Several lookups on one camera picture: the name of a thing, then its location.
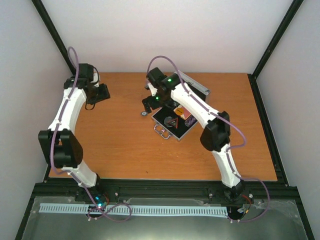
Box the single blue green chip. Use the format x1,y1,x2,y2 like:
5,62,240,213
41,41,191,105
140,111,148,117

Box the orange blue round button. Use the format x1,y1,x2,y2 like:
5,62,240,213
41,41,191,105
174,107,185,116

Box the clear round dealer button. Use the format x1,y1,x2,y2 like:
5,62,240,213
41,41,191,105
164,116,176,128

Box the aluminium poker case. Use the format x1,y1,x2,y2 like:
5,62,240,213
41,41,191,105
151,72,210,141

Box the red black triangular button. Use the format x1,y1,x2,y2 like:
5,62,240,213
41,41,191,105
167,118,178,129

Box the playing card deck box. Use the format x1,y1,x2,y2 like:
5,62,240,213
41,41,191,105
180,108,191,120

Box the tall purple chip stack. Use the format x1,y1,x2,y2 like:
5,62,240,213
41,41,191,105
184,116,197,128

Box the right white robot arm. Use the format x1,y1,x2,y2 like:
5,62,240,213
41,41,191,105
146,71,245,203

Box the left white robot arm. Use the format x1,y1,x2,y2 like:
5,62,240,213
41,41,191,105
38,72,110,202

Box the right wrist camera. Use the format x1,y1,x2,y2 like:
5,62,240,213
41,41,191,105
145,67,167,97

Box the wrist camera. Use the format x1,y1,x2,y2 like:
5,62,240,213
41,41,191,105
145,67,167,97
78,63,100,85

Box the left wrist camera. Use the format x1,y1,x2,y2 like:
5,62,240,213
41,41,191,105
78,63,100,85

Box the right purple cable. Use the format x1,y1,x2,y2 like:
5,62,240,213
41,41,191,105
146,55,271,224

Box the black aluminium frame rail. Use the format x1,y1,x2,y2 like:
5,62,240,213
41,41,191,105
32,178,300,203

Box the white slotted cable duct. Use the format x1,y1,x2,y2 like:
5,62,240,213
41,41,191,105
38,203,228,218

